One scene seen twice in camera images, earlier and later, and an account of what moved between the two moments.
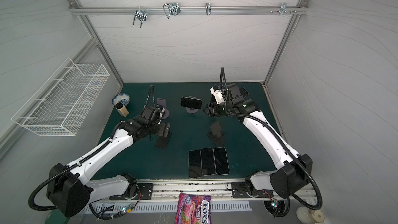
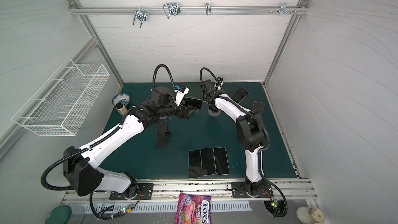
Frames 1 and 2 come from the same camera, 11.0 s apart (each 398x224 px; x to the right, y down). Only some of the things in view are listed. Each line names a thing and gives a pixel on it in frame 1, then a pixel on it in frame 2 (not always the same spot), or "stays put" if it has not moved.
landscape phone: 191,102 stays put
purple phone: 208,161 stays put
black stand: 216,134 → 259,106
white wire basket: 60,105 stays put
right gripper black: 210,110 → 210,93
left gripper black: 161,131 → 186,115
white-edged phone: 222,166 stays put
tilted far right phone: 243,92 stays put
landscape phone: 195,164 stays put
